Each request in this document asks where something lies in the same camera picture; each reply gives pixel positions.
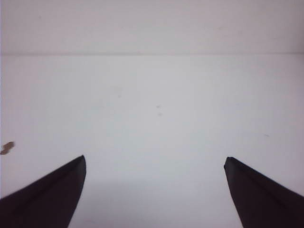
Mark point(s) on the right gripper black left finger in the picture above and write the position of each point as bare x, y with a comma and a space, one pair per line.
49, 202

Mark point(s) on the small brown table mark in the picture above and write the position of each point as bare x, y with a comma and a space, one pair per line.
6, 148

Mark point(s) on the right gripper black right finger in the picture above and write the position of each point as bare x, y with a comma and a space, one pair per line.
260, 201

